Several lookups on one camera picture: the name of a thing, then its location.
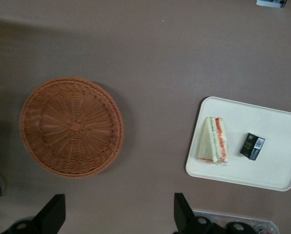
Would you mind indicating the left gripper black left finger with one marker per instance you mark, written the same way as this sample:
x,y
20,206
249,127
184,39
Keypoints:
x,y
55,212

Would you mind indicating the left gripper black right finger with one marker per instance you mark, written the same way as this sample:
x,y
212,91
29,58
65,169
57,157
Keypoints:
x,y
183,214

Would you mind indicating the triangle sandwich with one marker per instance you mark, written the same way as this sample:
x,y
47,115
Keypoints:
x,y
216,143

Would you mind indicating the round brown wicker basket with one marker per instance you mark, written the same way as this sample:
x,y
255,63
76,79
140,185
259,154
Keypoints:
x,y
72,128

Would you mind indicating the beige plastic tray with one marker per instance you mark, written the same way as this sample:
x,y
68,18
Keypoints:
x,y
269,175

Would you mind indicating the clear acrylic bottle rack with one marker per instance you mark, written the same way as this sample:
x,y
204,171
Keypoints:
x,y
247,215

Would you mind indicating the small black barcode box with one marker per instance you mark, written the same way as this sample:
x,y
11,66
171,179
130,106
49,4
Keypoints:
x,y
252,146

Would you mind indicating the small white black device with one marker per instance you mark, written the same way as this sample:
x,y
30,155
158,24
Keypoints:
x,y
272,3

